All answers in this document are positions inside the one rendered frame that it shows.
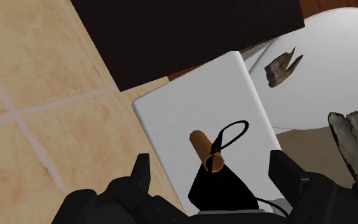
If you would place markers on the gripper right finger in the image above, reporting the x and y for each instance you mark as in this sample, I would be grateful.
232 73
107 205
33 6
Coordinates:
318 201

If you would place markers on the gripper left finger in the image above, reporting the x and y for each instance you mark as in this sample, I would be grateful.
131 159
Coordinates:
126 198

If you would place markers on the white toilet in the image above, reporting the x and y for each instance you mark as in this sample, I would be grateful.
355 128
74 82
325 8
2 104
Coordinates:
197 102

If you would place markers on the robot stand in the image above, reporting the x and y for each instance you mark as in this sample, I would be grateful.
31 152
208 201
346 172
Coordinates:
178 34

